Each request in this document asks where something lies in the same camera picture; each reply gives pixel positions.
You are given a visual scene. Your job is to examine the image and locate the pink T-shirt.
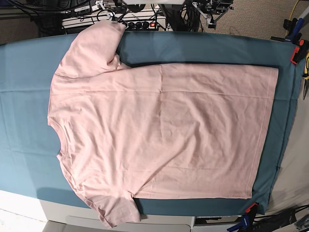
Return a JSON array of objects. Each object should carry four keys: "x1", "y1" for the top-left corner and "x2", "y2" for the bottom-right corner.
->
[{"x1": 48, "y1": 20, "x2": 279, "y2": 215}]

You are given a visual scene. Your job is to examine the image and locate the teal table cloth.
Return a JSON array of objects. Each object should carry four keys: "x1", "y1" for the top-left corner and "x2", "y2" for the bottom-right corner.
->
[{"x1": 0, "y1": 31, "x2": 305, "y2": 216}]

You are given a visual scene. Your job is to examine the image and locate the orange black clamp upper right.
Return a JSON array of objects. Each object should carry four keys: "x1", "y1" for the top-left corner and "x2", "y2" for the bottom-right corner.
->
[{"x1": 290, "y1": 39, "x2": 309, "y2": 65}]

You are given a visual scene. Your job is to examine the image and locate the orange blue clamp lower right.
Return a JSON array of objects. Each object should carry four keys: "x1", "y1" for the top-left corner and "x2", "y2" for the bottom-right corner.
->
[{"x1": 227, "y1": 203, "x2": 259, "y2": 232}]

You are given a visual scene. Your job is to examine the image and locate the yellow handled pliers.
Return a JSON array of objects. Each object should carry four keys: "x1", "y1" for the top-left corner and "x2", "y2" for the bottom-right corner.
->
[{"x1": 302, "y1": 52, "x2": 309, "y2": 100}]

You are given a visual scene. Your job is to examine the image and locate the black power strip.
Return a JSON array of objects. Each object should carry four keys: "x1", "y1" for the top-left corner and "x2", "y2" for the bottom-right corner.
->
[{"x1": 122, "y1": 21, "x2": 159, "y2": 31}]

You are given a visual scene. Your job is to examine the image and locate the blue clamp top right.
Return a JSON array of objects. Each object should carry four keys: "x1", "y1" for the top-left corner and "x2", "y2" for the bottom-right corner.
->
[{"x1": 270, "y1": 18, "x2": 305, "y2": 45}]

